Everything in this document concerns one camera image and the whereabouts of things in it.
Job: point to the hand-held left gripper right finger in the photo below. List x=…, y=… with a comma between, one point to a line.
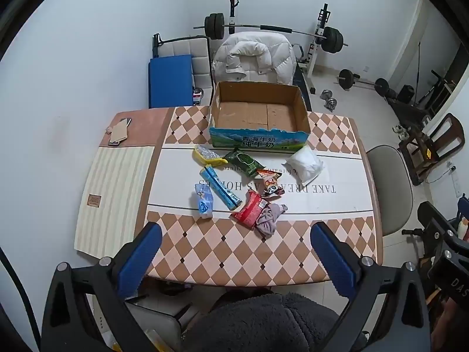
x=333, y=260

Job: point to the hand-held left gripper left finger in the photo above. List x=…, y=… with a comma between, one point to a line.
x=146, y=253

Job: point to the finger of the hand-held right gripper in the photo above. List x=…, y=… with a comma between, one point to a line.
x=447, y=255

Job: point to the small clear blue packet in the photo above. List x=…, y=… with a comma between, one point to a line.
x=203, y=203

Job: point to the grey pink cloth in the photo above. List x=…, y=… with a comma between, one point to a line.
x=267, y=222

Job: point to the panda snack packet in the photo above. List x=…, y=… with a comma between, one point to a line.
x=271, y=187

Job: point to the blue tissue packet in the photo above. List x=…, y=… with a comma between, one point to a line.
x=220, y=189

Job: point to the white soft bag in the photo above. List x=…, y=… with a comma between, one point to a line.
x=304, y=167

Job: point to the red snack packet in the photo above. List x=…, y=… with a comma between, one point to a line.
x=249, y=209

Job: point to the clear yellow-edged packet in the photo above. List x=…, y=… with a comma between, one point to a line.
x=210, y=156

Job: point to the green wet wipes packet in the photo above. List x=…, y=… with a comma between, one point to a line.
x=243, y=160

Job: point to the printed cardboard box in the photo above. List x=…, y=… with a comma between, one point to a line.
x=256, y=141

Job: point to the checkered printed tablecloth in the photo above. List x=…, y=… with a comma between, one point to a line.
x=183, y=234

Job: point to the black metal equipment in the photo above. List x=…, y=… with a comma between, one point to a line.
x=428, y=214

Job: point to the white power strip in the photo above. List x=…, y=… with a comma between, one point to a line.
x=456, y=187

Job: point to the person's dark fleece clothing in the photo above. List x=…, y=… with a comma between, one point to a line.
x=263, y=322

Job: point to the grey round chair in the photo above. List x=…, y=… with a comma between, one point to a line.
x=388, y=176

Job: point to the brown cardboard piece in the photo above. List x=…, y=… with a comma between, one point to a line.
x=119, y=132

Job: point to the dark wooden chair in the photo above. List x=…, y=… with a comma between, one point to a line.
x=449, y=128

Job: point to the white shoe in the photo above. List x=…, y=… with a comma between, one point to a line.
x=397, y=129
x=404, y=134

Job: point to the dark smartphone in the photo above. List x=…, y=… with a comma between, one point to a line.
x=127, y=120

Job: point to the black floor exercise machine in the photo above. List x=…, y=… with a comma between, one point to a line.
x=406, y=106

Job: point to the silver dumbbell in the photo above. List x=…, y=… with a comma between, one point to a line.
x=332, y=104
x=325, y=94

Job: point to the small black box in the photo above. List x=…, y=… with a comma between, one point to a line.
x=405, y=94

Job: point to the small silver container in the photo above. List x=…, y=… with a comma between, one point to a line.
x=198, y=94

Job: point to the blue folded mat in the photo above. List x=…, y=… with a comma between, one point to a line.
x=170, y=80

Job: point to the black floor barbell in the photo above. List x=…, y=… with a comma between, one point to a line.
x=346, y=79

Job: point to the white quilted folding chair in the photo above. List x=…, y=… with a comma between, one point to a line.
x=183, y=49

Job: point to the white barbell rack bench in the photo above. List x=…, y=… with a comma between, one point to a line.
x=318, y=44

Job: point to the white puffer jacket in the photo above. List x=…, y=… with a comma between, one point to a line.
x=252, y=55

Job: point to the black racked barbell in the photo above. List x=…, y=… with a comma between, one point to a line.
x=249, y=26

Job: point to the black metal frame stand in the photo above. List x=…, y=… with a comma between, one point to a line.
x=438, y=84

